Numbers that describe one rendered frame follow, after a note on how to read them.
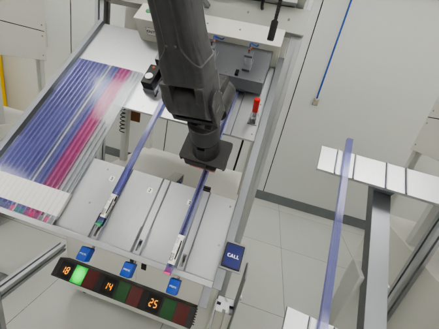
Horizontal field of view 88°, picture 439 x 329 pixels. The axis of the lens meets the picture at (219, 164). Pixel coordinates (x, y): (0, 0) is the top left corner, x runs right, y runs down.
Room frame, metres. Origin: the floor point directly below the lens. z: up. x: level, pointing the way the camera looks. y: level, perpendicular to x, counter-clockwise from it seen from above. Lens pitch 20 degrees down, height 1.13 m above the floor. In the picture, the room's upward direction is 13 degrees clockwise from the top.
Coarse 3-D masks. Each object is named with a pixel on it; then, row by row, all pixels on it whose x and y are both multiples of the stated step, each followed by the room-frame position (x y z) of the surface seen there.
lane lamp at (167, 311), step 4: (164, 300) 0.36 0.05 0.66; (168, 300) 0.36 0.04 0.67; (172, 300) 0.36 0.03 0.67; (164, 304) 0.35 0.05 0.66; (168, 304) 0.35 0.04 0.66; (172, 304) 0.35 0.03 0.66; (176, 304) 0.35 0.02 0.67; (164, 308) 0.35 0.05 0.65; (168, 308) 0.35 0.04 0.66; (172, 308) 0.35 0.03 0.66; (160, 312) 0.34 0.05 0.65; (164, 312) 0.34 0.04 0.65; (168, 312) 0.34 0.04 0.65; (172, 312) 0.34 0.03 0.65; (160, 316) 0.34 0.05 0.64; (164, 316) 0.34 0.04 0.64; (168, 316) 0.34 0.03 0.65; (172, 316) 0.34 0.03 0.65
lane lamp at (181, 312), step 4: (180, 304) 0.35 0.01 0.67; (176, 308) 0.35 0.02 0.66; (180, 308) 0.35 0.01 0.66; (184, 308) 0.35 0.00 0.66; (188, 308) 0.35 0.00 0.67; (176, 312) 0.34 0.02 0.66; (180, 312) 0.34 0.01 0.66; (184, 312) 0.34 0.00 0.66; (188, 312) 0.35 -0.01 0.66; (176, 316) 0.34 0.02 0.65; (180, 316) 0.34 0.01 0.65; (184, 316) 0.34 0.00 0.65; (172, 320) 0.33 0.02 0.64; (176, 320) 0.33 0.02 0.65; (180, 320) 0.33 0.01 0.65; (184, 320) 0.34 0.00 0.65; (184, 324) 0.33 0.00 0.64
